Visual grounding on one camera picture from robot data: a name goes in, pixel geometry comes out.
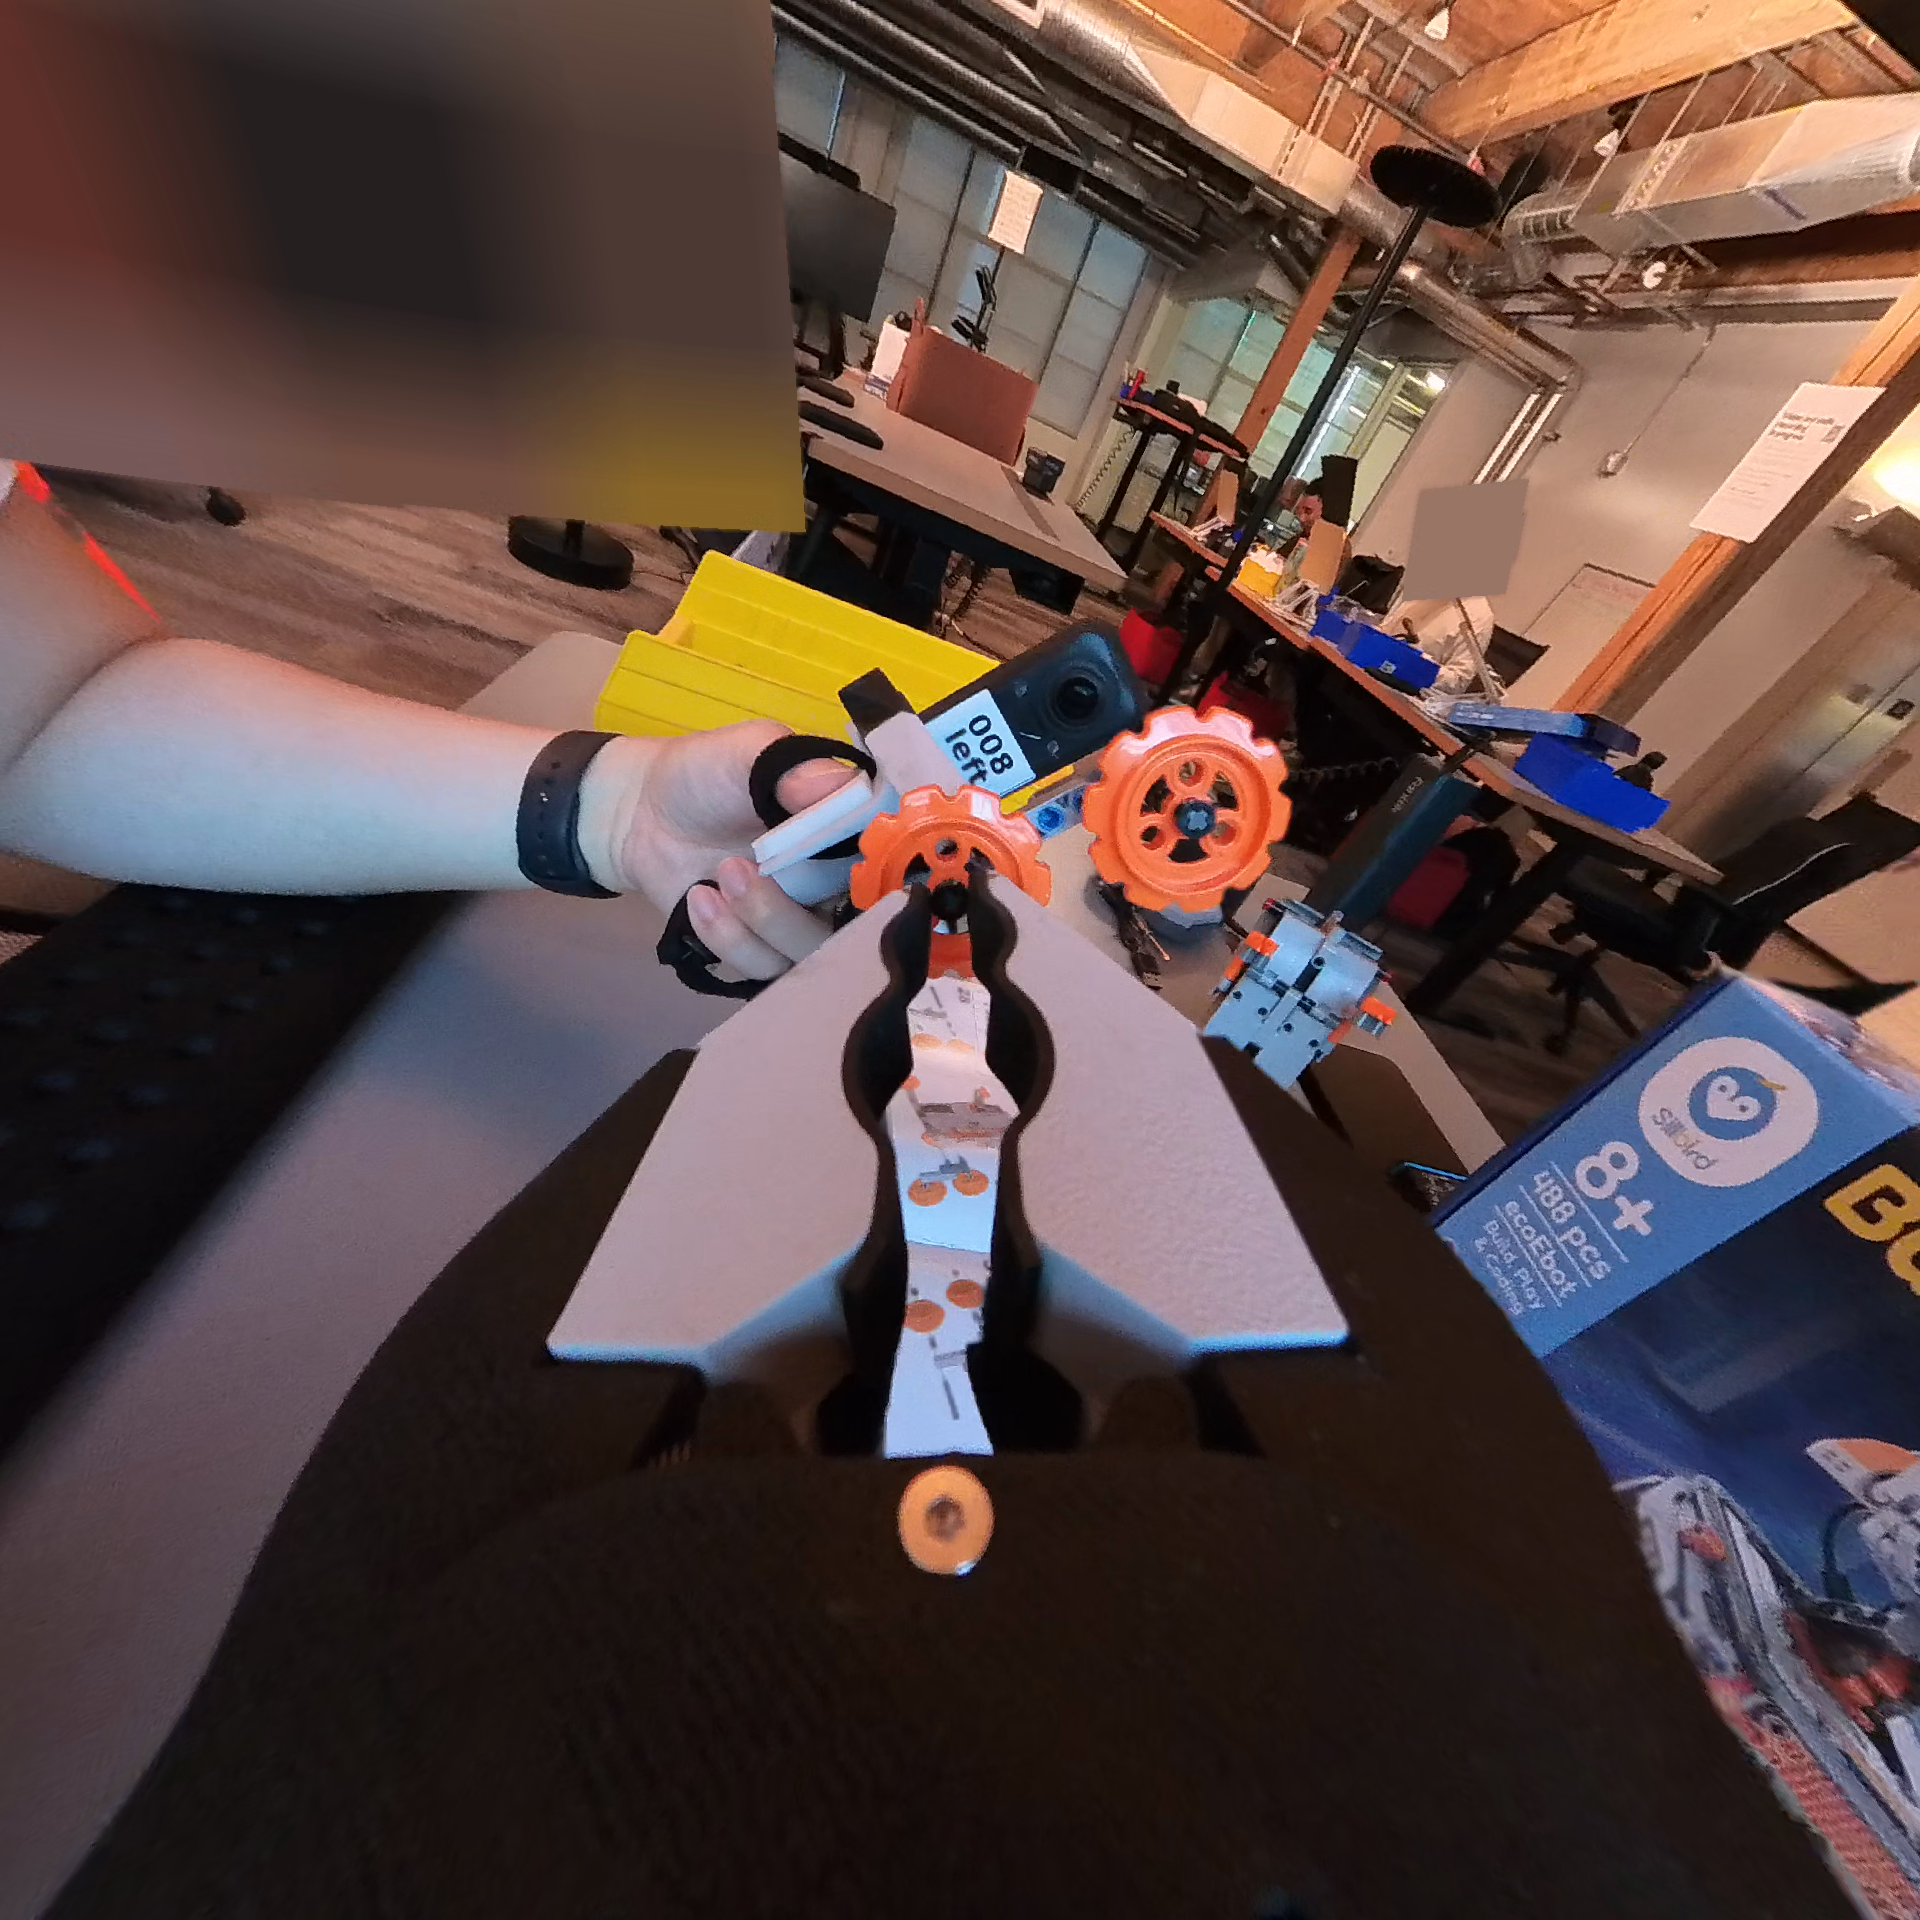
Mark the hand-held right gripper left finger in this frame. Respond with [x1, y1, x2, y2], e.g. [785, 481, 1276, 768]
[548, 886, 941, 1457]

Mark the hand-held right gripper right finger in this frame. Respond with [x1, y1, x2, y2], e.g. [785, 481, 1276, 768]
[961, 874, 1351, 1457]

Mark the large orange toy gear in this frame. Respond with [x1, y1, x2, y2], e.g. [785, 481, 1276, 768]
[1080, 705, 1295, 918]

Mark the small orange toy gear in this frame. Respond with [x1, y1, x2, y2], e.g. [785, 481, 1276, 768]
[851, 783, 1053, 920]

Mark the person's left forearm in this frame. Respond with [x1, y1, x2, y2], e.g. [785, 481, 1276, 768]
[0, 637, 542, 900]

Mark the dark standing desk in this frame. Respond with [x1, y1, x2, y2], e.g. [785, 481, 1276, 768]
[1114, 387, 1250, 545]

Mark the grey desk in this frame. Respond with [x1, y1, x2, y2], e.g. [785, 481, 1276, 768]
[0, 630, 1509, 1920]

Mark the person's left hand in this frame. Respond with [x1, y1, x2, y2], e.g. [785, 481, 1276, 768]
[591, 719, 889, 982]

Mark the grey background table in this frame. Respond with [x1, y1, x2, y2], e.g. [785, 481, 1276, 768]
[795, 368, 1132, 602]

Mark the white instruction booklet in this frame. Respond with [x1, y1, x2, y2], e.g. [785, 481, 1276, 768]
[885, 929, 1000, 1457]

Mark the grey toy block assembly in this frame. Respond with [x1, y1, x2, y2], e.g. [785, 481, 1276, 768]
[1202, 897, 1400, 1088]

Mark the brown cardboard box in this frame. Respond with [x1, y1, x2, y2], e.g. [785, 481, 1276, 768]
[889, 323, 1040, 465]

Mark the yellow storage bin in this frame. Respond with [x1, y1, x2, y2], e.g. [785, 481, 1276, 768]
[595, 549, 1082, 821]

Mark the blue parts bin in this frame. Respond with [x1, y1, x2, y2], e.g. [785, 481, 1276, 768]
[1517, 737, 1670, 832]
[1313, 608, 1442, 686]

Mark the dark blue case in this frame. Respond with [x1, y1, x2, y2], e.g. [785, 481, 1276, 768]
[1320, 749, 1480, 905]

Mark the black wristband watch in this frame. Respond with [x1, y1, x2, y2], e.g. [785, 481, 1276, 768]
[516, 731, 624, 900]

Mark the long wooden table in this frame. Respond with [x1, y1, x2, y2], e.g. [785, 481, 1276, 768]
[1154, 509, 1727, 887]

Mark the black floor lamp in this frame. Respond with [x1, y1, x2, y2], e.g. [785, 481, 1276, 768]
[1184, 145, 1499, 707]

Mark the black computer monitor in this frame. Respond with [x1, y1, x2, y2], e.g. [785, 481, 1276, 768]
[780, 142, 897, 326]

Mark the flat blue tray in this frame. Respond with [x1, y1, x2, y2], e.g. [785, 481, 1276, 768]
[1453, 705, 1641, 755]

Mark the black round stand base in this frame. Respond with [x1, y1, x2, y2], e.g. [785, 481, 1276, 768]
[507, 516, 635, 592]

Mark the white whiteboard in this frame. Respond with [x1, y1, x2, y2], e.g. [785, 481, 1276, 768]
[1531, 564, 1651, 661]

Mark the blue toy kit box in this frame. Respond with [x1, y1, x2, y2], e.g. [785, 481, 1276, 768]
[1432, 974, 1920, 1920]

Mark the black dotted mat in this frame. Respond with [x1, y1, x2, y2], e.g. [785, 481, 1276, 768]
[0, 886, 467, 1441]

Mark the black office chair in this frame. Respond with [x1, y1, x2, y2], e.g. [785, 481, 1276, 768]
[1545, 794, 1920, 1038]

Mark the white wall poster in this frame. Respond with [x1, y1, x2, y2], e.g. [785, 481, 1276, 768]
[1691, 383, 1885, 543]

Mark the silver air duct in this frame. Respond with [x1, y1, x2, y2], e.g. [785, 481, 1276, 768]
[1499, 99, 1920, 265]

